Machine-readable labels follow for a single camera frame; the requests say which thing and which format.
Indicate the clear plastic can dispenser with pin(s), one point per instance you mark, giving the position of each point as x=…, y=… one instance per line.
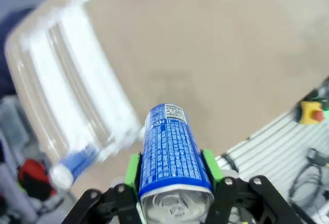
x=77, y=80

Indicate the yellow emergency stop button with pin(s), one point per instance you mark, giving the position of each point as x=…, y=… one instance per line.
x=312, y=112

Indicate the red and black object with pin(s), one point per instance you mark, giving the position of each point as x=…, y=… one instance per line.
x=36, y=177

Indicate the slotted aluminium rail surface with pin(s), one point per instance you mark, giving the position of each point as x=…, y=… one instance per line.
x=272, y=141

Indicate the blue drink can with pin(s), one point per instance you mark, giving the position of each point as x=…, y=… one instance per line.
x=171, y=154
x=73, y=163

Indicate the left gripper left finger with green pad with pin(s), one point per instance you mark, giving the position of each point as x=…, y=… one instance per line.
x=132, y=168

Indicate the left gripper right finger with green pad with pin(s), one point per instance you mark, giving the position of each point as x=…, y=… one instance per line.
x=213, y=166

